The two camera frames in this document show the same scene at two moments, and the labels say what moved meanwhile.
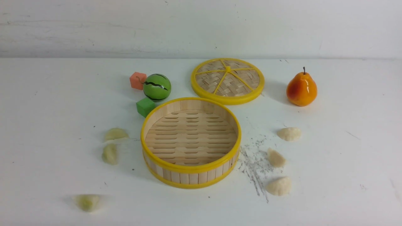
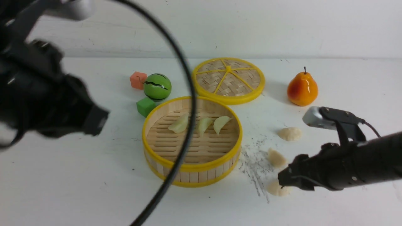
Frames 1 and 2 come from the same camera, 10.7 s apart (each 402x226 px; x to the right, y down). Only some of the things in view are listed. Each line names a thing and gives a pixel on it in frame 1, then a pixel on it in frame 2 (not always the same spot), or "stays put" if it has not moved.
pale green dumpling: [115, 133] → [180, 125]
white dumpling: [281, 186] stays put
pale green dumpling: [86, 202] → [219, 122]
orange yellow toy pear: [301, 91] stays put
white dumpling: [275, 159] stays put
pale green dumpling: [110, 154] → [204, 123]
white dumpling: [290, 134] stays put
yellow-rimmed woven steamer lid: [228, 81] stays put
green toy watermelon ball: [157, 87] stays put
